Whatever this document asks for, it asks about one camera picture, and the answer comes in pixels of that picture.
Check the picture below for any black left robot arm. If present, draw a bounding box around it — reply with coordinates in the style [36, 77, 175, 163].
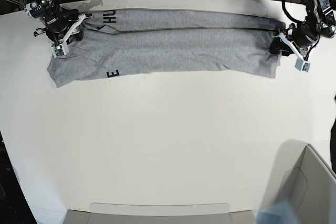
[270, 0, 335, 60]

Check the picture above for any black object right edge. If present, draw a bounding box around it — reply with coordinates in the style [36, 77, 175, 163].
[329, 94, 336, 175]

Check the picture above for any blue cloth in bin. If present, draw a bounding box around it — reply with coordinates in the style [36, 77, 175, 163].
[255, 200, 298, 224]

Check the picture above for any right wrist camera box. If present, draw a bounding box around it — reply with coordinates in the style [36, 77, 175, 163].
[51, 42, 69, 58]

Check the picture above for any grey bin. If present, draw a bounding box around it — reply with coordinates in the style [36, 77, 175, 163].
[277, 145, 335, 223]
[63, 202, 256, 223]

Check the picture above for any grey bin front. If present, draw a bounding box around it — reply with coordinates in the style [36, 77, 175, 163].
[63, 202, 256, 223]

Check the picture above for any grey bin right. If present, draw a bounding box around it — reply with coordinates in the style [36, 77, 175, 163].
[277, 145, 335, 223]

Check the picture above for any grey T-shirt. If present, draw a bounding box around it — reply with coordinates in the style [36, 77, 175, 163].
[47, 9, 285, 87]

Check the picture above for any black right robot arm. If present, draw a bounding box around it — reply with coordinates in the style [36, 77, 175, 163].
[25, 0, 89, 49]

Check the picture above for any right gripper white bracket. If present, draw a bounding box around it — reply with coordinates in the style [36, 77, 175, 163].
[33, 8, 92, 49]

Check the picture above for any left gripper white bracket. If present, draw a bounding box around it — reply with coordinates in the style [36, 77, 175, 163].
[269, 23, 320, 60]

